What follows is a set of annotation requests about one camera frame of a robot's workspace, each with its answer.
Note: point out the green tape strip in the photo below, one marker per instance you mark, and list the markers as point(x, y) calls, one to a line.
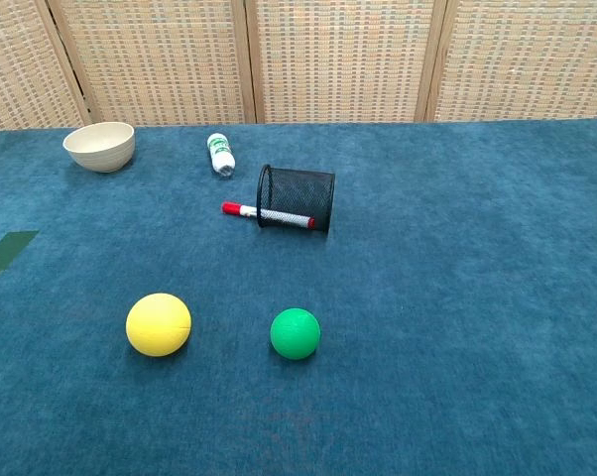
point(7, 252)

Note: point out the red and white marker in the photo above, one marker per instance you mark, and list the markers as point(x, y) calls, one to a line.
point(274, 215)

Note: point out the black mesh pen holder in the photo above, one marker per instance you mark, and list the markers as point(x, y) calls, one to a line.
point(298, 191)

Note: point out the green ball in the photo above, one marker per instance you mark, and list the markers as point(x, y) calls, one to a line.
point(295, 333)

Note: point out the small white plastic bottle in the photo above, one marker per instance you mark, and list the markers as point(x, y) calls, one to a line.
point(220, 154)

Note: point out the yellow foam ball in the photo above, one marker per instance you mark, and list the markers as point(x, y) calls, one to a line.
point(158, 324)

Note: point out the woven folding screen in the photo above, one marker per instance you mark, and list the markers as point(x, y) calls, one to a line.
point(298, 59)

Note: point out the beige ribbed bowl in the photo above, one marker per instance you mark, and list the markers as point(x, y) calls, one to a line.
point(100, 145)

